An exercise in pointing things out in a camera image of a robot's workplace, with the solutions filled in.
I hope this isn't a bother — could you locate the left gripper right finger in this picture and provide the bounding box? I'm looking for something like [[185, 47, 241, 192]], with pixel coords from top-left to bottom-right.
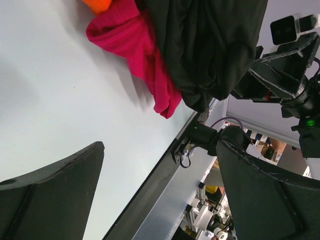
[[216, 140, 320, 240]]

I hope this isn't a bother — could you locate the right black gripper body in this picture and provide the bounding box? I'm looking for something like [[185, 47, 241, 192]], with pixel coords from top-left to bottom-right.
[[281, 77, 320, 119]]

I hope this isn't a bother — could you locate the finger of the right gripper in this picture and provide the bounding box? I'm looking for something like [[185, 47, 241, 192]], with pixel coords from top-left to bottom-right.
[[231, 69, 298, 103], [254, 33, 320, 93]]

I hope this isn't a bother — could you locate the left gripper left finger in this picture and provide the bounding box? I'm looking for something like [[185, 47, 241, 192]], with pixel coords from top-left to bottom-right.
[[0, 141, 105, 240]]

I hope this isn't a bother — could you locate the black printed t-shirt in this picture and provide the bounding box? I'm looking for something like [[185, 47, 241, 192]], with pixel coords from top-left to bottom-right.
[[145, 0, 268, 113]]

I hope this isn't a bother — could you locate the red t-shirt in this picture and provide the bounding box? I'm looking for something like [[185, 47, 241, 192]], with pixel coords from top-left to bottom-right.
[[86, 6, 182, 119]]

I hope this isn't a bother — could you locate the orange folded t-shirt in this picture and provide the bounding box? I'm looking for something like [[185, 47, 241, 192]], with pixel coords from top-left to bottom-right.
[[82, 0, 112, 16]]

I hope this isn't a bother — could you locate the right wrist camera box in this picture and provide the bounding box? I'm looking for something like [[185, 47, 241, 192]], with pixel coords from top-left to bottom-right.
[[270, 14, 320, 46]]

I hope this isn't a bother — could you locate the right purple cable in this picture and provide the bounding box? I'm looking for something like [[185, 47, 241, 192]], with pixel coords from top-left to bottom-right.
[[209, 116, 245, 130]]

